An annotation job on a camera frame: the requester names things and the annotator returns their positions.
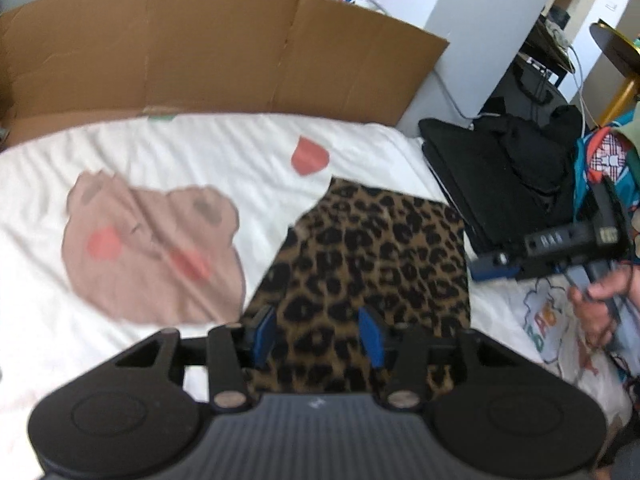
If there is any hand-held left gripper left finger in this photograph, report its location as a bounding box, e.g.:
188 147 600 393
115 305 277 409

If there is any person's right hand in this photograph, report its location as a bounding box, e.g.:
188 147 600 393
570 266 640 348

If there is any leopard print skirt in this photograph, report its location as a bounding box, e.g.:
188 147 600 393
240 176 473 396

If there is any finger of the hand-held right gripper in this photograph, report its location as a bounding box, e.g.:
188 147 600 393
469 245 525 282

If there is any round table with gold leg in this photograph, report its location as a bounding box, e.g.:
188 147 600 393
589 19 640 128

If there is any cream bear print blanket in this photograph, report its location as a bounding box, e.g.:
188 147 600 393
0 110 633 476

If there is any low brown cardboard sheet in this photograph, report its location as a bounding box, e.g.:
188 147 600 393
0 0 450 148

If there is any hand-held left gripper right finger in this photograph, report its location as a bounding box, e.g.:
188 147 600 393
357 306 526 409

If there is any green cloth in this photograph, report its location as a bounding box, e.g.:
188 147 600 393
612 125 640 161

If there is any black desk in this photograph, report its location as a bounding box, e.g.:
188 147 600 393
515 5 586 106

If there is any grey cable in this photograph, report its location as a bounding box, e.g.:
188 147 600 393
430 67 473 121

